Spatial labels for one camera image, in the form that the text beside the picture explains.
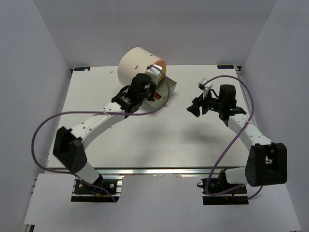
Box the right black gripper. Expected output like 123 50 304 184
186 88 224 117

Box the red lip gloss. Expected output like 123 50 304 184
154 93 162 100

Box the grey-green bottom drawer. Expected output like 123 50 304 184
143 76 178 108

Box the orange top drawer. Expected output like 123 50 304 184
153 59 167 73

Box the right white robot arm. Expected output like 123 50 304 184
187 83 288 193

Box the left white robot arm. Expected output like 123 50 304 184
53 71 160 193

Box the white cylindrical drawer organizer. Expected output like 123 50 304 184
117 47 162 86

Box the blue label right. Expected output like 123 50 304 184
217 65 234 69

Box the blue label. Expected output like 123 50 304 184
73 67 90 72
217 65 234 69

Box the blue label left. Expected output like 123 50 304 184
73 67 90 72

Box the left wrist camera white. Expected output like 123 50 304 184
145 64 163 85

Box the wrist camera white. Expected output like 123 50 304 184
145 64 163 85
198 78 212 99

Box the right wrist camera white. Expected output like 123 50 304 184
198 78 212 99

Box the aluminium table frame rail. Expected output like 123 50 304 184
43 65 275 176

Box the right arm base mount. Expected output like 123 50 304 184
197 170 249 206

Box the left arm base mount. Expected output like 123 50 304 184
71 175 124 203

